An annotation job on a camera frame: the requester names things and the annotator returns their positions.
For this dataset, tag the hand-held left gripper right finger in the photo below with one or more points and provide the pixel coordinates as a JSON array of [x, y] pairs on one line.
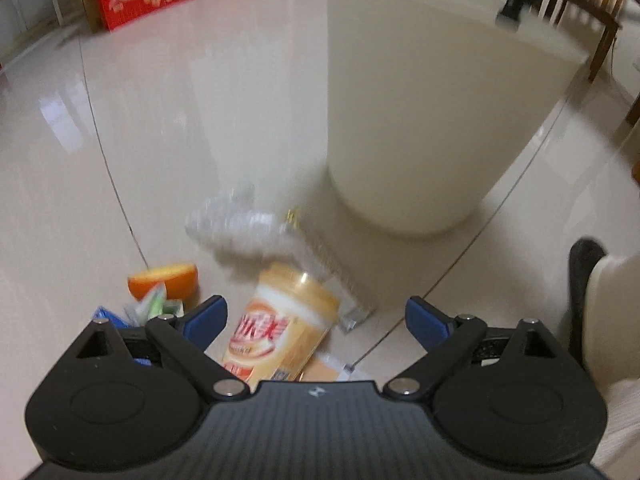
[[426, 324]]

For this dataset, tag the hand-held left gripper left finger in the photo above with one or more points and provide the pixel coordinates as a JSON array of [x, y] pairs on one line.
[[206, 321]]

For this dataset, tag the orange milk tea cup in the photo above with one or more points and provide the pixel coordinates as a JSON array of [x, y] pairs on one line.
[[280, 320]]

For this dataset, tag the cream plastic waste bin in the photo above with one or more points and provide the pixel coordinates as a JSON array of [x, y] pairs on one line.
[[425, 110]]

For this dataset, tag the green and white wrapper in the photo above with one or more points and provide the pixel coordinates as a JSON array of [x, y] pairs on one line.
[[155, 305]]

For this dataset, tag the orange peel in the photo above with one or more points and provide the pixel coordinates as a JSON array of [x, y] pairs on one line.
[[162, 280]]

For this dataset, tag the clear plastic wrapper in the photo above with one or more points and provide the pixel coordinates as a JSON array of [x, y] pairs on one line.
[[345, 295]]

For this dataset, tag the crushed clear plastic bottle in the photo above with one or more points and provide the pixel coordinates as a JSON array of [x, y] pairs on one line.
[[235, 230]]

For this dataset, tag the blue juice carton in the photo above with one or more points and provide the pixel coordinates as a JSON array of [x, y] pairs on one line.
[[107, 316]]

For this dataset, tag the dark slipper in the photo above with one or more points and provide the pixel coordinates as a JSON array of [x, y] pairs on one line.
[[582, 290]]

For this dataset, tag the wooden chair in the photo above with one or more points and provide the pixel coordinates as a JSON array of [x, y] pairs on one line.
[[590, 5]]

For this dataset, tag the white cabinet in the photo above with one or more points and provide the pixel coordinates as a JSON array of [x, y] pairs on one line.
[[25, 10]]

